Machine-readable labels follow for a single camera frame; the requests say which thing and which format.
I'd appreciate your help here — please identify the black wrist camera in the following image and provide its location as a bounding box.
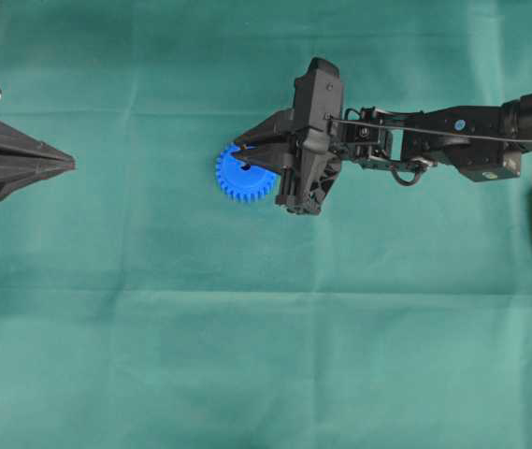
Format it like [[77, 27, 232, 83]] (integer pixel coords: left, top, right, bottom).
[[293, 57, 344, 132]]

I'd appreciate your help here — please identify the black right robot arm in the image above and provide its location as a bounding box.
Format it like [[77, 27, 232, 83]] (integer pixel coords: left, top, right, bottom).
[[233, 94, 532, 215]]

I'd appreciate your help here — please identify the blue plastic gear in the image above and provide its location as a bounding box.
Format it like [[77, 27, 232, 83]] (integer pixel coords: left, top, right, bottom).
[[215, 143, 277, 203]]

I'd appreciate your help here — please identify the green table cloth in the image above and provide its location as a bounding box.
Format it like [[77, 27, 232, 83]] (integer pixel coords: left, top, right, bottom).
[[0, 1, 532, 448]]

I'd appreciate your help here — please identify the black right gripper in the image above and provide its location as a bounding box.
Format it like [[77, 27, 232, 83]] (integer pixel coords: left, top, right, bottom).
[[237, 109, 342, 215]]

